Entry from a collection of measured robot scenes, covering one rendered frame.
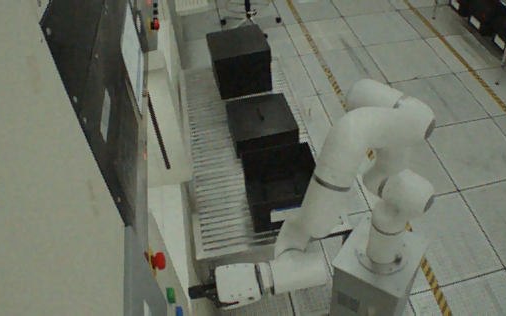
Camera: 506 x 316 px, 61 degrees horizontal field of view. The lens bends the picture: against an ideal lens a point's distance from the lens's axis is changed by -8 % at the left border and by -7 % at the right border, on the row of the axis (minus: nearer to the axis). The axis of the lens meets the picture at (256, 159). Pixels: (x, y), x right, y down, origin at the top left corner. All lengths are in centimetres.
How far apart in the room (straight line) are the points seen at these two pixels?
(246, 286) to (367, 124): 47
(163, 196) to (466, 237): 177
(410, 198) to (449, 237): 145
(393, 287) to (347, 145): 81
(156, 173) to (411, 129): 108
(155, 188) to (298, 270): 90
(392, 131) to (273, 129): 107
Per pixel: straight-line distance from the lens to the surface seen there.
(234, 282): 112
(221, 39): 241
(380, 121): 100
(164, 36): 285
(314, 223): 103
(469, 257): 275
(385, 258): 166
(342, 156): 96
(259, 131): 202
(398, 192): 138
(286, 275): 110
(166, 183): 185
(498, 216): 300
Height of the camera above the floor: 218
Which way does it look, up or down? 44 degrees down
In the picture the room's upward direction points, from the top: 7 degrees counter-clockwise
